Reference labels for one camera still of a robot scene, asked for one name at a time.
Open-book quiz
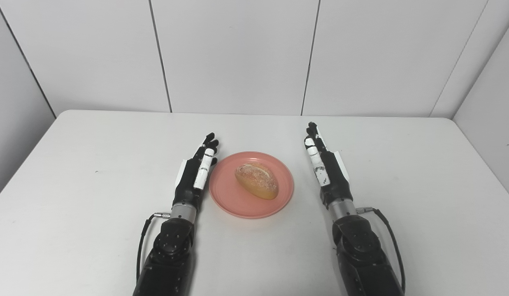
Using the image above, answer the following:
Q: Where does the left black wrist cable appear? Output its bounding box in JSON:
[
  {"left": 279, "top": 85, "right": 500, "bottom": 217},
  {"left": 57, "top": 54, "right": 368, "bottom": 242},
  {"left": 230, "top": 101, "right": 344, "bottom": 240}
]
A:
[{"left": 136, "top": 212, "right": 172, "bottom": 282}]

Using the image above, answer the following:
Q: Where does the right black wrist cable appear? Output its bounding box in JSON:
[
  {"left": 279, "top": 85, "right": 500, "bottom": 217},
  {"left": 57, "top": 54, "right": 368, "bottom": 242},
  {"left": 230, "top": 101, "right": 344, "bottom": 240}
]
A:
[{"left": 356, "top": 207, "right": 406, "bottom": 293}]

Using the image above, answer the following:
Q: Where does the pink round plate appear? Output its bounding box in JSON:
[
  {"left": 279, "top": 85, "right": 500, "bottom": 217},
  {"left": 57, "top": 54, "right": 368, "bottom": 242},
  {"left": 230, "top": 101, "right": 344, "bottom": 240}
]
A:
[{"left": 209, "top": 151, "right": 295, "bottom": 219}]

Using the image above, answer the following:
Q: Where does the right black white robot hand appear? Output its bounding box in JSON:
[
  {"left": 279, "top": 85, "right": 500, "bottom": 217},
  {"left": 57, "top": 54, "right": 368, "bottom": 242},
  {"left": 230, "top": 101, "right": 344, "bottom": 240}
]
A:
[{"left": 304, "top": 122, "right": 354, "bottom": 208}]

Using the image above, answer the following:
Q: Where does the golden bread roll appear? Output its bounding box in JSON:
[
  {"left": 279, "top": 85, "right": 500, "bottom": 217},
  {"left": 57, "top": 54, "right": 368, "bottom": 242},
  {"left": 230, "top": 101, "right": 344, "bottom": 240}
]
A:
[{"left": 235, "top": 162, "right": 279, "bottom": 200}]

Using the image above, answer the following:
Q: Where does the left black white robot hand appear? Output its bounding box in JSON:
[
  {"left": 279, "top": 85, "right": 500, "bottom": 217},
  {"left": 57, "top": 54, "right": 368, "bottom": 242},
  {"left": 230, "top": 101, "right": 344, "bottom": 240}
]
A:
[{"left": 172, "top": 132, "right": 220, "bottom": 210}]

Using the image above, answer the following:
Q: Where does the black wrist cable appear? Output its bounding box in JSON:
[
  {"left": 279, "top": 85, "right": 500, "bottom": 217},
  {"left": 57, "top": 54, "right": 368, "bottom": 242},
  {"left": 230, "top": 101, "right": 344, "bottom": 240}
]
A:
[
  {"left": 356, "top": 207, "right": 406, "bottom": 293},
  {"left": 136, "top": 212, "right": 172, "bottom": 282}
]

